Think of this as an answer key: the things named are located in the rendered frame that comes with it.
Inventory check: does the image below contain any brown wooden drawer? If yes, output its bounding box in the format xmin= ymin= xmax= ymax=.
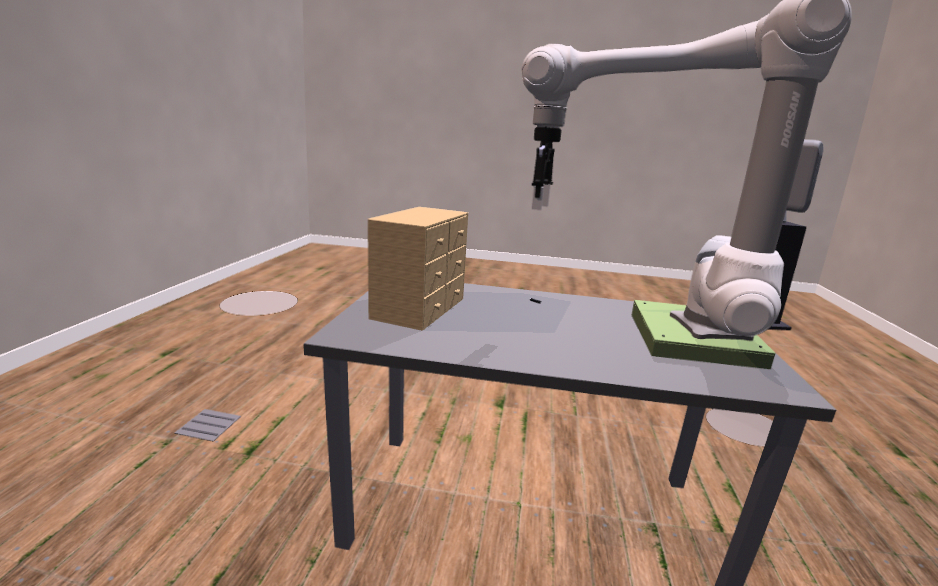
xmin=447 ymin=245 xmax=466 ymax=281
xmin=445 ymin=273 xmax=464 ymax=311
xmin=448 ymin=216 xmax=467 ymax=251
xmin=424 ymin=254 xmax=447 ymax=296
xmin=424 ymin=285 xmax=446 ymax=327
xmin=426 ymin=222 xmax=449 ymax=261

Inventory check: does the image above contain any small wooden chest of drawers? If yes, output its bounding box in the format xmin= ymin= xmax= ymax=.
xmin=368 ymin=207 xmax=468 ymax=331

